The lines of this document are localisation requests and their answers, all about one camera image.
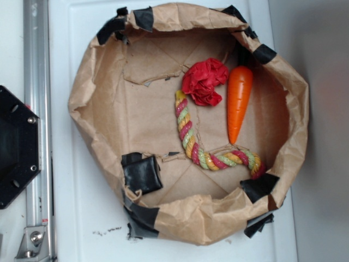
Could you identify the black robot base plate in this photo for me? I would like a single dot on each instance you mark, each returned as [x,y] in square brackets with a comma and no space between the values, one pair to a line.
[19,147]

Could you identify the metal corner bracket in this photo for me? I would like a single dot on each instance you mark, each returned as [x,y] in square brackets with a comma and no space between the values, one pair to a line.
[34,245]

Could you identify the brown paper bag bin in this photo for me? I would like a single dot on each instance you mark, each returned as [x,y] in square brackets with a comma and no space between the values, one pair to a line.
[123,101]

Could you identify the red crumpled paper ball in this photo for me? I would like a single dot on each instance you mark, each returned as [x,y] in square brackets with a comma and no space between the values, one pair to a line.
[201,80]

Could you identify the multicolour twisted rope toy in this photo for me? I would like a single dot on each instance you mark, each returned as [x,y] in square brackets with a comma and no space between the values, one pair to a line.
[205,159]

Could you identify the orange plastic carrot toy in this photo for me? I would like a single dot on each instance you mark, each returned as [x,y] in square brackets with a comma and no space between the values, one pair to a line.
[238,93]

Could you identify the aluminium extrusion rail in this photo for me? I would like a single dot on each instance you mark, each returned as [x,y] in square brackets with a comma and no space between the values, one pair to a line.
[39,193]

